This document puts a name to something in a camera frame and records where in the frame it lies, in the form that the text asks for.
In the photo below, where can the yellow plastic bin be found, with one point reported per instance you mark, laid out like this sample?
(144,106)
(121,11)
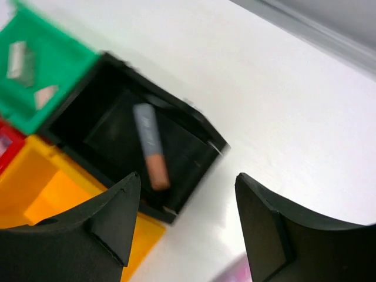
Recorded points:
(42,182)

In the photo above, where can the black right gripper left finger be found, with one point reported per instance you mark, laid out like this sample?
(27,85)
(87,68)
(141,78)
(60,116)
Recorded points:
(90,242)

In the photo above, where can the black plastic bin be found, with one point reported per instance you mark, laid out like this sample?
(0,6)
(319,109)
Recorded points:
(95,126)

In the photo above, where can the green plastic bin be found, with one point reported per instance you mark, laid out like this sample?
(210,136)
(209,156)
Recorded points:
(60,60)

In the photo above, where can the red plastic bin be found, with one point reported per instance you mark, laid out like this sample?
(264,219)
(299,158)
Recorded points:
(12,141)

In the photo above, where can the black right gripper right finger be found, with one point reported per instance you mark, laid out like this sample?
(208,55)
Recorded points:
(288,242)

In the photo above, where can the beige white mini stapler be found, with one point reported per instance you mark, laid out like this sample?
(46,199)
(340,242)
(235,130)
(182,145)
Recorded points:
(21,63)

